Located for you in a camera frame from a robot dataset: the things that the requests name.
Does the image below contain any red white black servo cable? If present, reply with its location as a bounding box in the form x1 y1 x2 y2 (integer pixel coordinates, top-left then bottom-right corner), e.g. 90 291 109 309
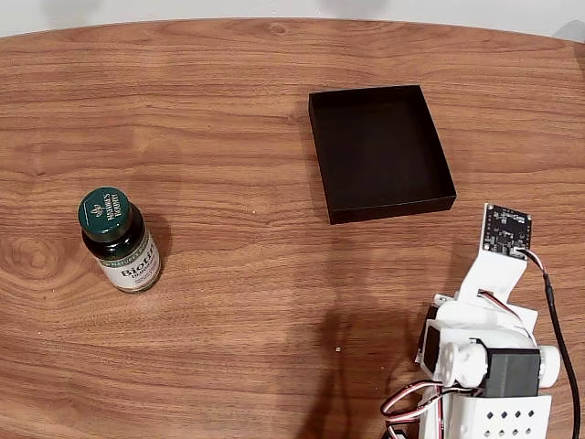
380 380 481 420
479 292 531 330

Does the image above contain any black camera circuit board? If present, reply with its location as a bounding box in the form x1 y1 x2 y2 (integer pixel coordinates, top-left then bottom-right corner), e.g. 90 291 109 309
483 202 534 262

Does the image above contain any black camera cable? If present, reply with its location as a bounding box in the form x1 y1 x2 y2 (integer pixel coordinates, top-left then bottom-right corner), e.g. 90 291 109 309
516 247 578 439

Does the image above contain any green Biotin pill bottle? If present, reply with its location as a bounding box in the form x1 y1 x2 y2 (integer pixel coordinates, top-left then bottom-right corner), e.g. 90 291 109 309
77 186 164 295

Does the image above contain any shallow black cardboard box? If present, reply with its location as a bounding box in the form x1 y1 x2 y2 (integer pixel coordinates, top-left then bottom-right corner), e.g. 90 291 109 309
308 84 458 226

